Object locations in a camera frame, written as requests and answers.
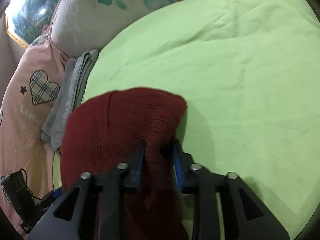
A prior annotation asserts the dark red knit hoodie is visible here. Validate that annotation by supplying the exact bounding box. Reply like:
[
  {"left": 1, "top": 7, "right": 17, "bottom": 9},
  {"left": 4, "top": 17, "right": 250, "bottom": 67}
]
[{"left": 60, "top": 88, "right": 188, "bottom": 239}]

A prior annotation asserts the pink heart-print duvet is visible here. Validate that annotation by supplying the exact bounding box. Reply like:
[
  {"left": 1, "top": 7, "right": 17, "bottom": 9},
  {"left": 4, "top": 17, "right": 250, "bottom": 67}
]
[{"left": 1, "top": 30, "right": 68, "bottom": 197}]

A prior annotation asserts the folded grey garment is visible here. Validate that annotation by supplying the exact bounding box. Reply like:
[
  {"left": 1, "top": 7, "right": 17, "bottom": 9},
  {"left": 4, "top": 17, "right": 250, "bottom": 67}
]
[{"left": 41, "top": 49, "right": 99, "bottom": 153}]

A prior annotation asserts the light green bed sheet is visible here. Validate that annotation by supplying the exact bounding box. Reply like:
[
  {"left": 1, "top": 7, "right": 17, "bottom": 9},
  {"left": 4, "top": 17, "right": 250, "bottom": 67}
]
[{"left": 82, "top": 0, "right": 319, "bottom": 239}]

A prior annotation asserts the white floral quilt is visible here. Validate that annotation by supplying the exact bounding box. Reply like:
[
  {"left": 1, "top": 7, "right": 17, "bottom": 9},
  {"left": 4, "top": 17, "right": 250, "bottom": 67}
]
[{"left": 51, "top": 0, "right": 182, "bottom": 57}]

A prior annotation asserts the gold-framed landscape painting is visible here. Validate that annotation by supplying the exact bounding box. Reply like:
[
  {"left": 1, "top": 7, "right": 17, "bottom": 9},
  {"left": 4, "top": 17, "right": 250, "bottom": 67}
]
[{"left": 4, "top": 0, "right": 60, "bottom": 48}]

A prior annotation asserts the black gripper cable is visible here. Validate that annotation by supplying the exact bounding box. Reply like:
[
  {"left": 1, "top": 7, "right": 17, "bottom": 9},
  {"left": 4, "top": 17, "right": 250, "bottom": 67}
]
[{"left": 19, "top": 168, "right": 45, "bottom": 202}]

